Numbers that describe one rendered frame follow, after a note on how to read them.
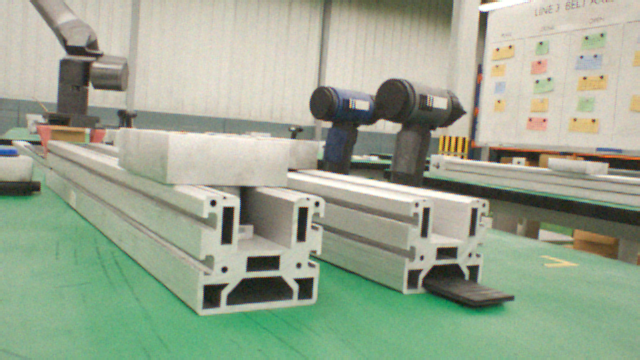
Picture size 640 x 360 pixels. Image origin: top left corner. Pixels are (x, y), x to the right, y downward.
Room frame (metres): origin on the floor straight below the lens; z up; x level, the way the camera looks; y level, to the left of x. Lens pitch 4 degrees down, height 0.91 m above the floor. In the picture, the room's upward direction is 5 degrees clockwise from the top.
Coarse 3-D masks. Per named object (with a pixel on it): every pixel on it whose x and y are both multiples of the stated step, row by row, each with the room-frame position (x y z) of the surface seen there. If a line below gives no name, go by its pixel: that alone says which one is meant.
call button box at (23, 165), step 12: (0, 156) 0.90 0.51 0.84; (12, 156) 0.91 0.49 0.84; (24, 156) 0.95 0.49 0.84; (0, 168) 0.88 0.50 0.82; (12, 168) 0.89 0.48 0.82; (24, 168) 0.90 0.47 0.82; (0, 180) 0.88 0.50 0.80; (12, 180) 0.89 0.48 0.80; (24, 180) 0.90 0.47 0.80; (0, 192) 0.88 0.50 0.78; (12, 192) 0.89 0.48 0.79; (24, 192) 0.90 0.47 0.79
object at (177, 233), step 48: (48, 144) 1.05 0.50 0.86; (96, 144) 1.06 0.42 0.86; (96, 192) 0.68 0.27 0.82; (144, 192) 0.55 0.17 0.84; (192, 192) 0.42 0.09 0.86; (240, 192) 0.51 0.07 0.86; (288, 192) 0.47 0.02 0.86; (144, 240) 0.51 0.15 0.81; (192, 240) 0.41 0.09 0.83; (240, 240) 0.45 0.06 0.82; (288, 240) 0.44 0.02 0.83; (192, 288) 0.40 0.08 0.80; (240, 288) 0.46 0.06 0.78; (288, 288) 0.44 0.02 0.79
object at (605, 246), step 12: (60, 132) 3.02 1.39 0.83; (72, 132) 3.05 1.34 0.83; (84, 132) 3.07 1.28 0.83; (540, 156) 5.07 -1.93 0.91; (552, 156) 4.95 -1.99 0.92; (564, 156) 4.83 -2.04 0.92; (576, 240) 4.23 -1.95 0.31; (588, 240) 4.13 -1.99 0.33; (600, 240) 4.07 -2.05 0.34; (612, 240) 4.03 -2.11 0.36; (588, 252) 4.13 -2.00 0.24; (600, 252) 4.11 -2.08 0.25; (612, 252) 4.06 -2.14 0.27
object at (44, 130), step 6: (48, 120) 1.13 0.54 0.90; (54, 120) 1.12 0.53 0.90; (60, 120) 1.12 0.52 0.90; (36, 126) 1.11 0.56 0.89; (42, 126) 1.07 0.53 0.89; (48, 126) 1.07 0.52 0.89; (42, 132) 1.07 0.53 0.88; (48, 132) 1.08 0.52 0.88; (42, 138) 1.08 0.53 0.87; (48, 138) 1.08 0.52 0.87; (48, 150) 1.09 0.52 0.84
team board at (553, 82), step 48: (576, 0) 3.60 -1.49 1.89; (624, 0) 3.30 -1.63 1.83; (528, 48) 3.92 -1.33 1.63; (576, 48) 3.56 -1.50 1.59; (624, 48) 3.27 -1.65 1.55; (528, 96) 3.87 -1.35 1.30; (576, 96) 3.53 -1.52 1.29; (624, 96) 3.23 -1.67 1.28; (480, 144) 4.16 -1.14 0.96; (528, 144) 3.83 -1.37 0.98; (576, 144) 3.49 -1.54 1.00; (624, 144) 3.20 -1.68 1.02
